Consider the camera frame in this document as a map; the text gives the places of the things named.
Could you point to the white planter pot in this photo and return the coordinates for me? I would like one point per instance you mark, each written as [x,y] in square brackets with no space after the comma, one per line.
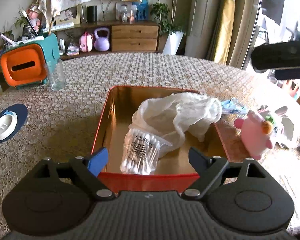
[172,43]

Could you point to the cotton swab plastic bag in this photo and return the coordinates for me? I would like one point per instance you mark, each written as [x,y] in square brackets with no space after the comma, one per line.
[141,151]

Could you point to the clear drinking glass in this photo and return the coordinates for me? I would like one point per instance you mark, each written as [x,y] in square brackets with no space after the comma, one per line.
[55,74]

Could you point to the pink doll figure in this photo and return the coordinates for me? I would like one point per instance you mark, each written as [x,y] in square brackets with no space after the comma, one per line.
[34,15]

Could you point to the purple kettlebell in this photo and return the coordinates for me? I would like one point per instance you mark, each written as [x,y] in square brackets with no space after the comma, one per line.
[102,42]

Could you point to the pink toy backpack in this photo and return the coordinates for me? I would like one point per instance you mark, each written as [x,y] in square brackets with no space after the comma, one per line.
[86,42]

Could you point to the yellow curtain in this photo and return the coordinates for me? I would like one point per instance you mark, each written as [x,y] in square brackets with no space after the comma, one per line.
[233,31]

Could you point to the white standing air conditioner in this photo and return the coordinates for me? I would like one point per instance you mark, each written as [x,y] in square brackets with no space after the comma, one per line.
[202,20]

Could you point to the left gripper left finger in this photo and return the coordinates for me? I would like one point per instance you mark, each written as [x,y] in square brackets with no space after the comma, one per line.
[85,171]

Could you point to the wooden tv cabinet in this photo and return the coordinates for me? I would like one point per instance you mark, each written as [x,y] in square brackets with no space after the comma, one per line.
[142,36]

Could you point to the pink plush toy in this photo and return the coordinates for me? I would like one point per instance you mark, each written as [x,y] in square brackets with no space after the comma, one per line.
[256,134]

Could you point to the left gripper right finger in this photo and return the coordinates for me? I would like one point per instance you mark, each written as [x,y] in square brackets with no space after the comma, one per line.
[210,171]

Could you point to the framed photo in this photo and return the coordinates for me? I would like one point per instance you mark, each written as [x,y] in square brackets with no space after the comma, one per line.
[70,15]

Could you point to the orange teal tissue box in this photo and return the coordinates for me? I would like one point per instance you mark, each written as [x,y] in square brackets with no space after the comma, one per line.
[27,63]

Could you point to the blue white face mask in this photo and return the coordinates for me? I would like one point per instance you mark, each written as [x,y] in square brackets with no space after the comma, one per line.
[232,106]

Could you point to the black cylinder speaker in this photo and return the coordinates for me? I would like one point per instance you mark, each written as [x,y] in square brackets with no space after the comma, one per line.
[92,14]

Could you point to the green potted plant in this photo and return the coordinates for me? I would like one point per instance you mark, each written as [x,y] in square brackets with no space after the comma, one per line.
[165,17]

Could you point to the white mesh cloth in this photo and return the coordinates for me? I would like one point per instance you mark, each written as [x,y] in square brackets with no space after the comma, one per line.
[171,116]

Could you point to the navy coaster white dish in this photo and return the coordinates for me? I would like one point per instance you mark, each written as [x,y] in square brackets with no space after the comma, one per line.
[11,121]

